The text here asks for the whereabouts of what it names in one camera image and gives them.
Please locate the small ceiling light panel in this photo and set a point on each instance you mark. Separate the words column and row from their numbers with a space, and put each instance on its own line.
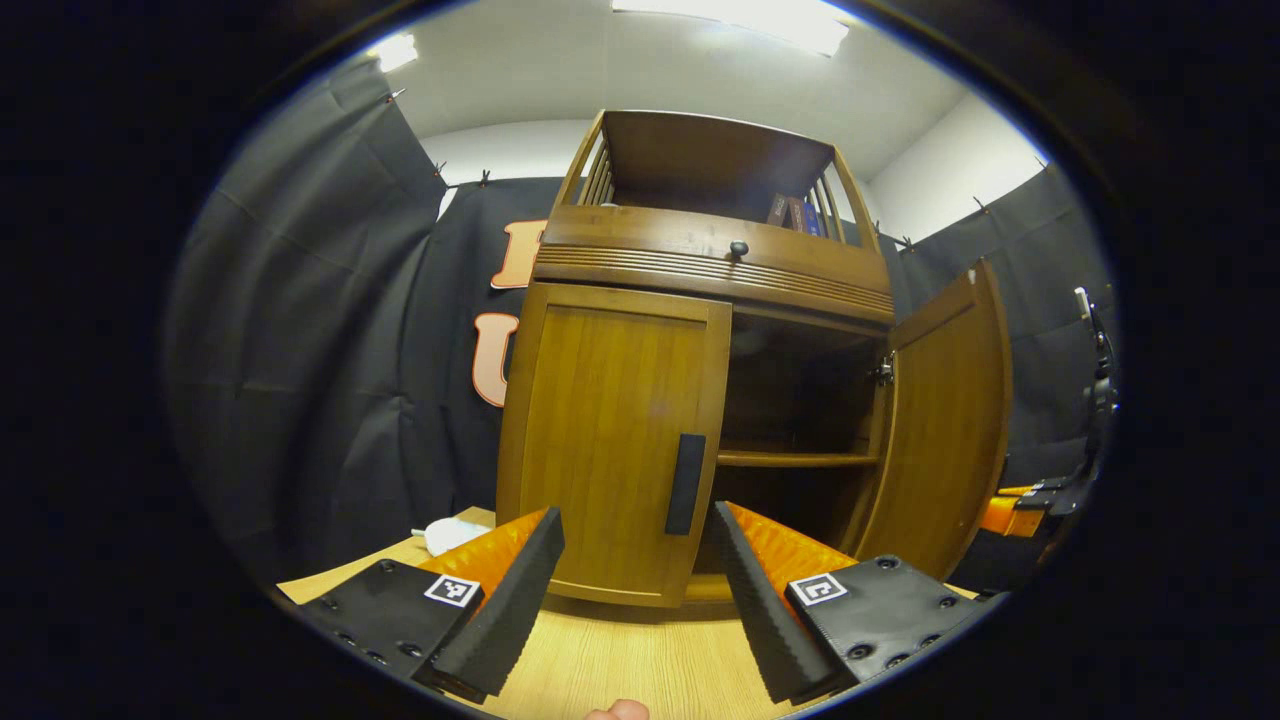
column 395, row 52

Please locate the black backdrop cloth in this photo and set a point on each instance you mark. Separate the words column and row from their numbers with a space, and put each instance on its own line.
column 300, row 350

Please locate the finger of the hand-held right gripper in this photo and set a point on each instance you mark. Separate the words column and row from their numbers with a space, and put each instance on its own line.
column 1000, row 515

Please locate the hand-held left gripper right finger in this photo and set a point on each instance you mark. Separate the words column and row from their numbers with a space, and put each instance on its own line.
column 760, row 615

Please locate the blue book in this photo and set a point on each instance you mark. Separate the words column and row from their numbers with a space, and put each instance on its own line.
column 812, row 220

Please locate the large ceiling light panel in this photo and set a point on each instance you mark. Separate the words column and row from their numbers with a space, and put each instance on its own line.
column 740, row 20

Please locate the metal door hinge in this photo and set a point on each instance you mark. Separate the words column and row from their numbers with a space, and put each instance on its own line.
column 882, row 370

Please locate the wooden double-door shoe cabinet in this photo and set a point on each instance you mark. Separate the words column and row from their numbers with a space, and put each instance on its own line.
column 700, row 160

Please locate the wooden inner shelf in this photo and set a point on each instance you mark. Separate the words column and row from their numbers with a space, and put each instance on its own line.
column 795, row 458

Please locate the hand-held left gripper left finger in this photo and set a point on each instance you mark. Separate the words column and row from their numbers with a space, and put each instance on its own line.
column 515, row 610

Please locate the white crumpled object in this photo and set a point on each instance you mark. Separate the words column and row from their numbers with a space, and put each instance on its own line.
column 450, row 535

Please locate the wooden shoe cabinet door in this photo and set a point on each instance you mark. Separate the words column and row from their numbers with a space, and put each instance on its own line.
column 945, row 430
column 600, row 430

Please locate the wooden cabinet drawer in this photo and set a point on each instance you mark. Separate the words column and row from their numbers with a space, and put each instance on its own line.
column 650, row 235

